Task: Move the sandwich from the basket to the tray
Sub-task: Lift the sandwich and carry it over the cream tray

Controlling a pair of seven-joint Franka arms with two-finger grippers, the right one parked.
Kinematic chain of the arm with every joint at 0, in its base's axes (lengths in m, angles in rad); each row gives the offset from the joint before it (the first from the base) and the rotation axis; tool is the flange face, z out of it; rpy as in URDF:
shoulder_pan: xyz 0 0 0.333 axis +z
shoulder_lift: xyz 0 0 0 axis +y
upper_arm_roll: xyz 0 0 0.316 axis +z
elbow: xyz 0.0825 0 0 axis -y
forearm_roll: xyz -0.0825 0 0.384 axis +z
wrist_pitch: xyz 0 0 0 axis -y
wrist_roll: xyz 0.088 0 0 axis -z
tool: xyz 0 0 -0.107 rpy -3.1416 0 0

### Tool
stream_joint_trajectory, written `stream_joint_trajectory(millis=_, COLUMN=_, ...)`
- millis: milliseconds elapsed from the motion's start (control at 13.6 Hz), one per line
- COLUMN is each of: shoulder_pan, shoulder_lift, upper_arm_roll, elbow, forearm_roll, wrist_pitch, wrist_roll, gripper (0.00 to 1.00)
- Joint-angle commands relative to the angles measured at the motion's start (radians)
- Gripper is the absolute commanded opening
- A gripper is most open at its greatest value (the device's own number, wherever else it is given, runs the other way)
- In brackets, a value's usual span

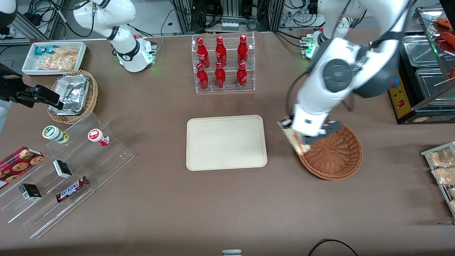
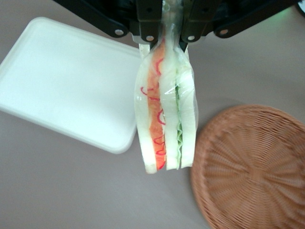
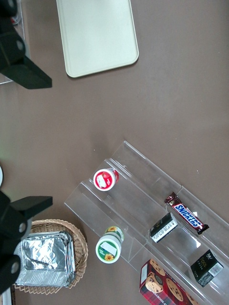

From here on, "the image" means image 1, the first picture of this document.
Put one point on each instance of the steel warmer pan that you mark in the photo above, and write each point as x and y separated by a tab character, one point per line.
419	51
430	87

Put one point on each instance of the clear acrylic stepped shelf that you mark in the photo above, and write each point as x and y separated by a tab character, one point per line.
106	160

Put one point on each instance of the clear bagged pastry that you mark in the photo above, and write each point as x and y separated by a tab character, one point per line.
453	205
444	176
452	192
440	157

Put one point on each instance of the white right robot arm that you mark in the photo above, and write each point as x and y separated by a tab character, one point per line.
124	53

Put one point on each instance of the red cookie box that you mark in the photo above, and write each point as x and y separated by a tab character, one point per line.
17	165

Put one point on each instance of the aluminium equipment frame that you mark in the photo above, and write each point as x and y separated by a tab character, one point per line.
188	16

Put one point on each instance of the aluminium foil container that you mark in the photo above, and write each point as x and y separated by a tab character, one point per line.
73	93

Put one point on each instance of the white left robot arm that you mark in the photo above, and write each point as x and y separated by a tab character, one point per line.
334	71

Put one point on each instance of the red cola bottle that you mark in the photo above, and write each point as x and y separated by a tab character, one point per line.
242	51
202	53
220	77
202	79
220	52
241	77

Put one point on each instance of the brown round wicker basket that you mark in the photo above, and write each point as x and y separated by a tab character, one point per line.
337	160

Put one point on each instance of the small grey device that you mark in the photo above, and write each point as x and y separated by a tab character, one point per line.
231	252

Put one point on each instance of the triangular sandwich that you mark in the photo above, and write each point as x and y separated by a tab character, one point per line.
295	139

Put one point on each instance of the teal snack packet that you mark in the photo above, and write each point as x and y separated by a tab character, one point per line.
43	49

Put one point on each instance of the black food warmer cabinet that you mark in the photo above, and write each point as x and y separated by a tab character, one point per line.
403	103

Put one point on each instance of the beige rectangular tray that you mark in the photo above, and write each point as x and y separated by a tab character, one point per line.
226	143

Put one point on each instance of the white power strip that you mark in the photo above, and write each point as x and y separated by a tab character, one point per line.
230	25

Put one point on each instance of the green label yogurt bottle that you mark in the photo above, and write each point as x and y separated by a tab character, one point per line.
54	133

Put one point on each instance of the snickers chocolate bar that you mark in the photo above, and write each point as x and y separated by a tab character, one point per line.
71	189

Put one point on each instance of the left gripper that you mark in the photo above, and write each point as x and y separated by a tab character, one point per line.
288	125

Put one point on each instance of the clear acrylic bottle rack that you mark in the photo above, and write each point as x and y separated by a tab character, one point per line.
229	87

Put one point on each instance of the small black carton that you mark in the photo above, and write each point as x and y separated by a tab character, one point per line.
62	169
30	192

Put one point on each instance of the white rectangular snack bin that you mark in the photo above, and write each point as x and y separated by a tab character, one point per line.
30	65

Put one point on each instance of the tan wicker basket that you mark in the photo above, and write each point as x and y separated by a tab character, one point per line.
93	94

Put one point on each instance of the clear bag of chips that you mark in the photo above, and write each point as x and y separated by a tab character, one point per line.
60	59

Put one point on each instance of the red label yogurt bottle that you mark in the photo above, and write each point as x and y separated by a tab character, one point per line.
97	137

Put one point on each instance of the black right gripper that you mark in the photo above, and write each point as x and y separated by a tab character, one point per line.
10	88

